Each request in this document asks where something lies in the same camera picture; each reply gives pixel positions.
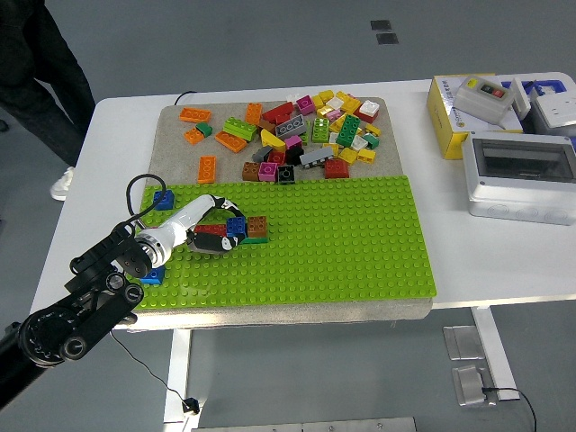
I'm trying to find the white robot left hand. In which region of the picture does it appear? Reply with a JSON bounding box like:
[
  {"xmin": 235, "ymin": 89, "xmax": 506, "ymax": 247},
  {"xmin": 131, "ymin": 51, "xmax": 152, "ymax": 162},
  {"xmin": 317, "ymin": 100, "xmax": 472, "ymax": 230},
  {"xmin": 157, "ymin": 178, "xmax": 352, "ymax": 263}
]
[{"xmin": 152, "ymin": 193, "xmax": 248, "ymax": 257}]

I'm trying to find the blue square brick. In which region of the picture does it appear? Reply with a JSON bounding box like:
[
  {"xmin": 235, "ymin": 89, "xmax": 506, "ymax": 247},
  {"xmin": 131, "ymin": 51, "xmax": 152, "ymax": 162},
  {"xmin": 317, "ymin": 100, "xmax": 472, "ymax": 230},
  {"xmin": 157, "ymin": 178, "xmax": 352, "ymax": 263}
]
[
  {"xmin": 139, "ymin": 265, "xmax": 167, "ymax": 286},
  {"xmin": 151, "ymin": 189, "xmax": 176, "ymax": 212},
  {"xmin": 226, "ymin": 216, "xmax": 248, "ymax": 239}
]

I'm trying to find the red flat long brick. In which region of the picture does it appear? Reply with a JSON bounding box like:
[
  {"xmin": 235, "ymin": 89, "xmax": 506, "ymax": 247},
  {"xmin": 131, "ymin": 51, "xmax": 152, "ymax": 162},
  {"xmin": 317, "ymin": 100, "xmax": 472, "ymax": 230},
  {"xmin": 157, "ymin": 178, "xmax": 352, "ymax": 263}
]
[{"xmin": 193, "ymin": 223, "xmax": 229, "ymax": 238}]

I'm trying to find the orange flat long brick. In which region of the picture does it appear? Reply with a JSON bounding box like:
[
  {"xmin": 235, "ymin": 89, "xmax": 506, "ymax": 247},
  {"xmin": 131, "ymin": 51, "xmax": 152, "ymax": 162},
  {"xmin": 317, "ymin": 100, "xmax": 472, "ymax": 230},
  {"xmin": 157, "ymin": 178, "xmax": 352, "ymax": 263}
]
[
  {"xmin": 197, "ymin": 155, "xmax": 218, "ymax": 185},
  {"xmin": 178, "ymin": 106, "xmax": 212, "ymax": 124},
  {"xmin": 245, "ymin": 102, "xmax": 265, "ymax": 127},
  {"xmin": 213, "ymin": 130, "xmax": 249, "ymax": 155}
]

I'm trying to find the lime green long brick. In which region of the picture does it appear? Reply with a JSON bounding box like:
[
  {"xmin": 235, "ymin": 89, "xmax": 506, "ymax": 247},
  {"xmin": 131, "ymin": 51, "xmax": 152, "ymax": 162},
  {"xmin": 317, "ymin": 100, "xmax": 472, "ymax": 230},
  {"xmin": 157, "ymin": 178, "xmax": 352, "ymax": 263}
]
[{"xmin": 222, "ymin": 115, "xmax": 259, "ymax": 142}]

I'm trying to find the yellow curved brick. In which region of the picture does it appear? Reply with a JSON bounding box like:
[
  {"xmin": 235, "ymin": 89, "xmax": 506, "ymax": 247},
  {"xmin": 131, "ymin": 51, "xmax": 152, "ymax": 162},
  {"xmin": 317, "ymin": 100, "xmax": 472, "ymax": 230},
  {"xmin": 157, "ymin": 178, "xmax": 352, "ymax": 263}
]
[{"xmin": 259, "ymin": 128, "xmax": 288, "ymax": 153}]

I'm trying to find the grey brick with holes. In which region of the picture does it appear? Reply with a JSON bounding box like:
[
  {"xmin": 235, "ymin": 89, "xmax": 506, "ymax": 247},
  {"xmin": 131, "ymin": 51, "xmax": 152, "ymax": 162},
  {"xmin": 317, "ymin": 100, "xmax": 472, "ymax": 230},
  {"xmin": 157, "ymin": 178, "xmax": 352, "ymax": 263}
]
[{"xmin": 274, "ymin": 114, "xmax": 309, "ymax": 139}]

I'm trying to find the grey long narrow brick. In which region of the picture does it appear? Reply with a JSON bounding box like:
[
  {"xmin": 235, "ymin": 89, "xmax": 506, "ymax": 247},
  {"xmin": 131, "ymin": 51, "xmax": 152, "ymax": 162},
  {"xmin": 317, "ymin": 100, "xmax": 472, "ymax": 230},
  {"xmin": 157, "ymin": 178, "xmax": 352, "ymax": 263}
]
[{"xmin": 300, "ymin": 147, "xmax": 337, "ymax": 170}]

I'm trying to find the dark green long brick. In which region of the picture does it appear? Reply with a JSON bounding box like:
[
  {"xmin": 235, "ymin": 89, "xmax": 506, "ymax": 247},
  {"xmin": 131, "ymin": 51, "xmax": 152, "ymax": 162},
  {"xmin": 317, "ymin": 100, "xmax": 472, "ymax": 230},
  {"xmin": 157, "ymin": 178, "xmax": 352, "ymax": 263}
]
[{"xmin": 335, "ymin": 113, "xmax": 364, "ymax": 149}]

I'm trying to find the red brick with white top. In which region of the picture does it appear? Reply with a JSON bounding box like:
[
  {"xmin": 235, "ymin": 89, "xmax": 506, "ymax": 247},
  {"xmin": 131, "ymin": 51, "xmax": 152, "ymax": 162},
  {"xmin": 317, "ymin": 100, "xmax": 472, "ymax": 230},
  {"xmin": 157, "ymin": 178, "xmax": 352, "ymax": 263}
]
[{"xmin": 353, "ymin": 99, "xmax": 380, "ymax": 124}]

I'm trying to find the grey-brown mat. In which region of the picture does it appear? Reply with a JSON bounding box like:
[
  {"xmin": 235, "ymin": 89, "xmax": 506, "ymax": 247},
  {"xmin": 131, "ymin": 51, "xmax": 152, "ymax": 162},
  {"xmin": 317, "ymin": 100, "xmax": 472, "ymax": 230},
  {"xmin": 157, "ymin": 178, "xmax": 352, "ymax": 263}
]
[{"xmin": 125, "ymin": 96, "xmax": 436, "ymax": 333}]

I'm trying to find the lime green studded baseplate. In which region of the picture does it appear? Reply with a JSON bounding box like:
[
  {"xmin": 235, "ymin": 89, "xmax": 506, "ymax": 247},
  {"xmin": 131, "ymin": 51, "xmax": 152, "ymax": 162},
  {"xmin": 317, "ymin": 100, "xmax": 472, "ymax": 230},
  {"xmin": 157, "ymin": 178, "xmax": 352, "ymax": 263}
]
[{"xmin": 133, "ymin": 175, "xmax": 438, "ymax": 311}]

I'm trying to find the white table leg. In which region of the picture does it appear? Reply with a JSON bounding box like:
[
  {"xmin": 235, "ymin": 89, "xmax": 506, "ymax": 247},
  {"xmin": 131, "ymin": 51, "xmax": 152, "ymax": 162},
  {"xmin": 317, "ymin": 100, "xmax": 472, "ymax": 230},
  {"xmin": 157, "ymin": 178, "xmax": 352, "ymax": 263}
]
[
  {"xmin": 470, "ymin": 305, "xmax": 521, "ymax": 402},
  {"xmin": 162, "ymin": 328, "xmax": 194, "ymax": 425}
]

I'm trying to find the person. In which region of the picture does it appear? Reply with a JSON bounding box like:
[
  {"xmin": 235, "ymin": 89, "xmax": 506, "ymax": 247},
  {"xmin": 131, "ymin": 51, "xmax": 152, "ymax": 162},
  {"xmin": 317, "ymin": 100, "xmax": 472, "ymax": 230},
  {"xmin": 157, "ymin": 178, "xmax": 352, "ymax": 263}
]
[{"xmin": 0, "ymin": 0, "xmax": 96, "ymax": 202}]

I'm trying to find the long grey metal plate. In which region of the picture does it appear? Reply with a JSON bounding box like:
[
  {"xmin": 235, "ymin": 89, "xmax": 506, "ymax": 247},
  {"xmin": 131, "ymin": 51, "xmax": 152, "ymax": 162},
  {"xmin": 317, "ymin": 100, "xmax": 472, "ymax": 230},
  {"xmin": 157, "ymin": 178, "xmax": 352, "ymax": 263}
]
[{"xmin": 191, "ymin": 416, "xmax": 418, "ymax": 432}]

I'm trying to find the yellow cardboard box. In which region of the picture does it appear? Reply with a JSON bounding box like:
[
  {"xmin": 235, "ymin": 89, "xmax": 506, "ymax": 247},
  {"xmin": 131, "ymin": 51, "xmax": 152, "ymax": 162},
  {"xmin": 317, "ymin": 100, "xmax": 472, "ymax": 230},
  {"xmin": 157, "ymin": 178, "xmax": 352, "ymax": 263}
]
[{"xmin": 426, "ymin": 74, "xmax": 526, "ymax": 161}]

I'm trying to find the silver floor plate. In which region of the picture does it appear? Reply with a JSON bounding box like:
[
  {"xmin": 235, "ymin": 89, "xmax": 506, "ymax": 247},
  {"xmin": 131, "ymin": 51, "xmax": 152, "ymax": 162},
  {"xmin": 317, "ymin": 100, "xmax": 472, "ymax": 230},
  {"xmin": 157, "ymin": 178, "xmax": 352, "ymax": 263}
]
[
  {"xmin": 451, "ymin": 364, "xmax": 499, "ymax": 409},
  {"xmin": 443, "ymin": 324, "xmax": 487, "ymax": 361}
]

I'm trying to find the grey push-button switch box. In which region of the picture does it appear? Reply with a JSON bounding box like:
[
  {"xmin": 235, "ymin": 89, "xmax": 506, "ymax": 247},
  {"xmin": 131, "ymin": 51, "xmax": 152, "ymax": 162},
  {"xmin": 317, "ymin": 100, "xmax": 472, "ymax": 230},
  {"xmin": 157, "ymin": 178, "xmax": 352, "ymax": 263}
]
[{"xmin": 452, "ymin": 75, "xmax": 515, "ymax": 127}]

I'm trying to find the white enclosure with clear lid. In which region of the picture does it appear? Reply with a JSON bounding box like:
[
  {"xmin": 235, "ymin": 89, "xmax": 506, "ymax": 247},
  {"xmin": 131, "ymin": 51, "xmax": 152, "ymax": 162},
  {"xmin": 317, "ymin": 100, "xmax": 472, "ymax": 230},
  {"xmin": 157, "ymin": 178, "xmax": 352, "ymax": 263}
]
[{"xmin": 461, "ymin": 130, "xmax": 576, "ymax": 227}]

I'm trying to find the white switch panel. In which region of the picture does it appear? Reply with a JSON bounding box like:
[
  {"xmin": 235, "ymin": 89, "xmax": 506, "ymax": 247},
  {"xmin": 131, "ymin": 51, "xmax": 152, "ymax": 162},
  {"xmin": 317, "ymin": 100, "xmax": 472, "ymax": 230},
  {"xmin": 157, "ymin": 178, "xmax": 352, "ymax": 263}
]
[{"xmin": 511, "ymin": 76, "xmax": 532, "ymax": 119}]

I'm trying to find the black floor cable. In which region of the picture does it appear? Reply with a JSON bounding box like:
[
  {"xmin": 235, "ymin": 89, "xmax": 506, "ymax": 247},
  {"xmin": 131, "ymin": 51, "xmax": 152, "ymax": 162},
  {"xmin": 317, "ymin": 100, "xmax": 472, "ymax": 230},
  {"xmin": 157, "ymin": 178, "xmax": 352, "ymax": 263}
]
[{"xmin": 481, "ymin": 385, "xmax": 539, "ymax": 432}]

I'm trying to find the white wall socket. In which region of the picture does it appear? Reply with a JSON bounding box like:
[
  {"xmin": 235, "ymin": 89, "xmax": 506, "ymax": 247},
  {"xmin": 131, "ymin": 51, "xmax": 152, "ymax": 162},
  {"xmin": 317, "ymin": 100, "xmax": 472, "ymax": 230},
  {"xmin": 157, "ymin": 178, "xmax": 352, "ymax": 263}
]
[{"xmin": 532, "ymin": 94, "xmax": 576, "ymax": 130}]

